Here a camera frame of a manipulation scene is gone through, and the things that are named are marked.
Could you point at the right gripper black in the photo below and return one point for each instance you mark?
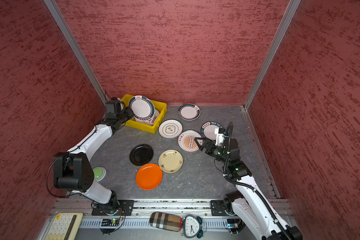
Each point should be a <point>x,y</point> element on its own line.
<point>204,145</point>

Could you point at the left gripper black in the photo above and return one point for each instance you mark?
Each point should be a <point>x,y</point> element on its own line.
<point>130,112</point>

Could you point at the green rim HAO SHI plate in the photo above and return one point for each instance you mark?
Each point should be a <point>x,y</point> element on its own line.
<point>208,130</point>

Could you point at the large green rim plate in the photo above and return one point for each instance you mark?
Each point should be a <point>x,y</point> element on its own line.
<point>142,107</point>

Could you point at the green red ring plate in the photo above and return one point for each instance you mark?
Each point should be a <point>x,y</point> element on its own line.
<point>189,112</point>

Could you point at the white red characters plate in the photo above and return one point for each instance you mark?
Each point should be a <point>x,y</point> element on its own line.
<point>150,122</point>

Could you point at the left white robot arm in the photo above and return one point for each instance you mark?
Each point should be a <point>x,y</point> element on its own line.
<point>72,170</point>

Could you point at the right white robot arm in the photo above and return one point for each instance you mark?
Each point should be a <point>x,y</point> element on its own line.
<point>248,202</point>

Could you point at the orange sunburst plate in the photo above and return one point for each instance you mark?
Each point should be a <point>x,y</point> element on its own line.
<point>187,143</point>

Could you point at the white flower motif plate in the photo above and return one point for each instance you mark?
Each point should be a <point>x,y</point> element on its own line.
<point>170,129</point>

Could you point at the cream yellow plate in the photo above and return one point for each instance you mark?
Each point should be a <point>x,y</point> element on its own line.
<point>170,161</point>

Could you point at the black plate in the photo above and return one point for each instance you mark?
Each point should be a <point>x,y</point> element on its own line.
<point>141,154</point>

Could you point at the green push button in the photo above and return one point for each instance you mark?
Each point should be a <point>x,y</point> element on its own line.
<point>99,173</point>

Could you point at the right circuit board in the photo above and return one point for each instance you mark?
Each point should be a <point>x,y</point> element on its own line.
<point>234,224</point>

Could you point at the circuit board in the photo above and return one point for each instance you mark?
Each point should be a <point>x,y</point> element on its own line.
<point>109,223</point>
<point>234,224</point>

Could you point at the teal alarm clock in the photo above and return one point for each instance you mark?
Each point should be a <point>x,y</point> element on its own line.
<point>193,227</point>

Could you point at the plaid glasses case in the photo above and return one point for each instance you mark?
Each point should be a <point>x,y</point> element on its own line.
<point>166,221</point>

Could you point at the left circuit board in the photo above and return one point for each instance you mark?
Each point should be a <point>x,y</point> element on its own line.
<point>109,223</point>

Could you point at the cream calculator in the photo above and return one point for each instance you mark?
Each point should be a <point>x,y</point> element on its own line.
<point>64,226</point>

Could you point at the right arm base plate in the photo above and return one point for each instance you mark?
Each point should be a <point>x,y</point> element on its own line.
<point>218,208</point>

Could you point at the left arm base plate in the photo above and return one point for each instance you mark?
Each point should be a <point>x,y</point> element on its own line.
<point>123,208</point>

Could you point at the aluminium corner post left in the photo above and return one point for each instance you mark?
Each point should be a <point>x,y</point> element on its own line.
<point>70,38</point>

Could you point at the aluminium corner post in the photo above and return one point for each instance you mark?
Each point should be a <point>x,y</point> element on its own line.
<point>70,38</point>
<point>278,37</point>

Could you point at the aluminium corner post right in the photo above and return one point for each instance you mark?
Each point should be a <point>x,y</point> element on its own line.
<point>278,37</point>

